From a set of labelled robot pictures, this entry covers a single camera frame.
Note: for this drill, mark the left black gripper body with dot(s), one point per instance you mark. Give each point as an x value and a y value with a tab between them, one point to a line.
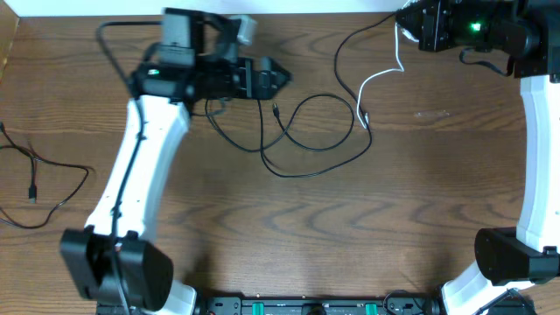
248	79

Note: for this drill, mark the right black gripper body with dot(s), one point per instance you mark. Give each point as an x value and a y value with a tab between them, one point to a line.
425	24

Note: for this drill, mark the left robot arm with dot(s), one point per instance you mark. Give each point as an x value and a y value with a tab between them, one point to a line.
113	259

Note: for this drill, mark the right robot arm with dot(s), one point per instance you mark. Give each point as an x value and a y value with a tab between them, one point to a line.
508	260

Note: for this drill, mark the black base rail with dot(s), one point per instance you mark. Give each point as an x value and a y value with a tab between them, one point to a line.
397	303

